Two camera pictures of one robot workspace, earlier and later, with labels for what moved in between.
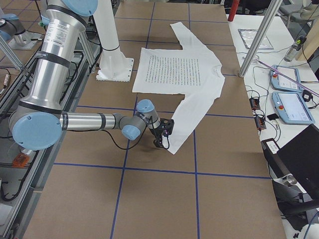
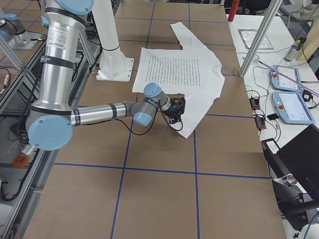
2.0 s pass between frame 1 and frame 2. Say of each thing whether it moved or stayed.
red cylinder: stayed
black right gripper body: moved
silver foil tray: stayed
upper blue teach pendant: stayed
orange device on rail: stayed
